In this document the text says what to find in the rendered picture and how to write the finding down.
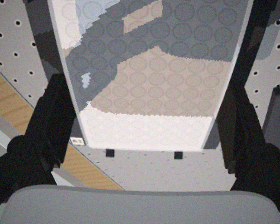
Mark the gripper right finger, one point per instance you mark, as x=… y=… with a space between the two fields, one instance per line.
x=255 y=163

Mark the grey perforated base plate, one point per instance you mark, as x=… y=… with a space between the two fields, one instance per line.
x=21 y=68

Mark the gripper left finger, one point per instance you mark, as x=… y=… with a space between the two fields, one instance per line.
x=45 y=144

